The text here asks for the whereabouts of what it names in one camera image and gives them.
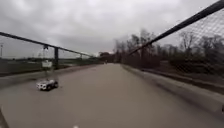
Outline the grey concrete path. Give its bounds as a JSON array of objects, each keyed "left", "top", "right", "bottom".
[{"left": 0, "top": 62, "right": 224, "bottom": 128}]

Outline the row of bare trees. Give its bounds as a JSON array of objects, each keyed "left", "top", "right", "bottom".
[{"left": 97, "top": 28, "right": 224, "bottom": 76}]

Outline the pale sign on fence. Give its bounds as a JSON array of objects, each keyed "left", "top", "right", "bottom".
[{"left": 41, "top": 59, "right": 53, "bottom": 69}]

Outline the small white wheeled robot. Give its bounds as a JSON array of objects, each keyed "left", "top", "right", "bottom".
[{"left": 36, "top": 78, "right": 60, "bottom": 92}]

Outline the grey concrete kerb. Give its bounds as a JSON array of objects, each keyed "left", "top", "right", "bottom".
[
  {"left": 0, "top": 64, "right": 101, "bottom": 90},
  {"left": 120, "top": 63, "right": 224, "bottom": 118}
]

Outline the dark chain-link fence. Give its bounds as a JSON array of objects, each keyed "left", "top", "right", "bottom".
[
  {"left": 127, "top": 0, "right": 224, "bottom": 85},
  {"left": 0, "top": 31, "right": 98, "bottom": 76}
]

